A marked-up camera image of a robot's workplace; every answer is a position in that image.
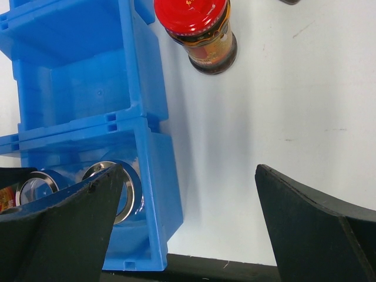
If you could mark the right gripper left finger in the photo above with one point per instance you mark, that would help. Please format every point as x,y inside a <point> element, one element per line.
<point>64,236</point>

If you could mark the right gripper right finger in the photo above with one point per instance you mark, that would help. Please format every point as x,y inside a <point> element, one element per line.
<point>315,236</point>

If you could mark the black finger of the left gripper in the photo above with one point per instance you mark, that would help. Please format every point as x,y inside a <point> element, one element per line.
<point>12,175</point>

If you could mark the red-lid sauce jar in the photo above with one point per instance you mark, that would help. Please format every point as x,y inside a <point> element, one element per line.
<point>7,198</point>
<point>203,29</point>

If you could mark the clear glass jar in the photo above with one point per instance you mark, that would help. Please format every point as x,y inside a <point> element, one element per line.
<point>131,197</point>
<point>36,185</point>

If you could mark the blue three-compartment plastic bin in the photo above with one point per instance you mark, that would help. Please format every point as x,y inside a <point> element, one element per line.
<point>91,88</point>

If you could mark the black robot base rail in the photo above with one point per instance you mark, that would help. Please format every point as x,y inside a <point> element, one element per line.
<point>190,268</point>

